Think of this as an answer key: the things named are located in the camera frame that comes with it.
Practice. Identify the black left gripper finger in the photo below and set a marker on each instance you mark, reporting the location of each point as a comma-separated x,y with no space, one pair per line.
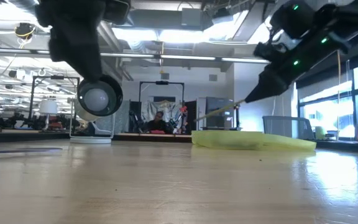
76,56

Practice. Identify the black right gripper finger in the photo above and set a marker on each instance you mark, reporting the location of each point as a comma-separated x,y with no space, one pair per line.
266,87

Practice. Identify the yellow pencil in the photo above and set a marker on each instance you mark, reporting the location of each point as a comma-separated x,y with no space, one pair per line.
219,110

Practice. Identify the grey ceiling box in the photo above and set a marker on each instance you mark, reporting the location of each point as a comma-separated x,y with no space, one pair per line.
191,17

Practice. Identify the ceiling light tube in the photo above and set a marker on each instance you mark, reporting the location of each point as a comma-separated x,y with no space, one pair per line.
244,60
188,57
126,55

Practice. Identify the grey metal cabinet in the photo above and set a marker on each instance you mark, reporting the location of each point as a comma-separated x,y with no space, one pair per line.
219,104

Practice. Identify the white shade table lamp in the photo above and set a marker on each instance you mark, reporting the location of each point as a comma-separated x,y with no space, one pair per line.
48,107

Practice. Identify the grey cover sheet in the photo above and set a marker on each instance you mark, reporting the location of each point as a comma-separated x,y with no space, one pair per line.
171,107

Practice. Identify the person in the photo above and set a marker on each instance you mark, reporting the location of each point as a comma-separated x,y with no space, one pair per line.
158,124

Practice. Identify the black gantry frame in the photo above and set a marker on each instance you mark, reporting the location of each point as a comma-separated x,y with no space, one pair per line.
162,82
32,99

